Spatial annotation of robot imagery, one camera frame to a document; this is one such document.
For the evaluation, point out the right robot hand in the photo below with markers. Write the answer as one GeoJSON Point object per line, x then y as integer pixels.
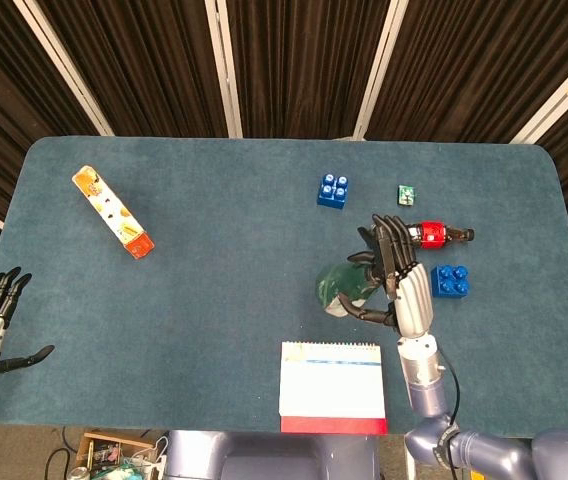
{"type": "Point", "coordinates": [404, 280]}

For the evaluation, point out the green spray bottle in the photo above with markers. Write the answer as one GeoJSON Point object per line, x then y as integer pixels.
{"type": "Point", "coordinates": [346, 287]}

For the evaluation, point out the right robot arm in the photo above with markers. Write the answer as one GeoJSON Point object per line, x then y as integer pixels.
{"type": "Point", "coordinates": [464, 425]}

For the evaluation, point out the cola bottle red label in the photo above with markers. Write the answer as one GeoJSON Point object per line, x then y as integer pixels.
{"type": "Point", "coordinates": [436, 234]}

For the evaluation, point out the blue building block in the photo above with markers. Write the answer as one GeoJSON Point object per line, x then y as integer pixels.
{"type": "Point", "coordinates": [450, 281]}

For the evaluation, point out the small green white packet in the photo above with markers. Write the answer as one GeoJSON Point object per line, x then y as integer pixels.
{"type": "Point", "coordinates": [405, 195]}

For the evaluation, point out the blue block with printed studs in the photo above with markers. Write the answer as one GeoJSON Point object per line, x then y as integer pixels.
{"type": "Point", "coordinates": [333, 190]}

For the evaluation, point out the white desk calendar red base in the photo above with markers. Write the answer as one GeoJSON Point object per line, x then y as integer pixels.
{"type": "Point", "coordinates": [331, 387]}

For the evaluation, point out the orange snack box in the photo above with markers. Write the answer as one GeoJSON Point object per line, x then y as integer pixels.
{"type": "Point", "coordinates": [111, 210]}

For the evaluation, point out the cluttered cardboard box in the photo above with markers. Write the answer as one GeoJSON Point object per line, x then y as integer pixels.
{"type": "Point", "coordinates": [114, 450]}

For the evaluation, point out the blue table mat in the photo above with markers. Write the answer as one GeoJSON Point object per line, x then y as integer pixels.
{"type": "Point", "coordinates": [164, 325]}

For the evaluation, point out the robot torso base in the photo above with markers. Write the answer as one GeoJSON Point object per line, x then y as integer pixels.
{"type": "Point", "coordinates": [274, 457]}

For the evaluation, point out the white partition frame post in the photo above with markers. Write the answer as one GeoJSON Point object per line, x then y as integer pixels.
{"type": "Point", "coordinates": [559, 100]}
{"type": "Point", "coordinates": [64, 65]}
{"type": "Point", "coordinates": [379, 70]}
{"type": "Point", "coordinates": [224, 65]}

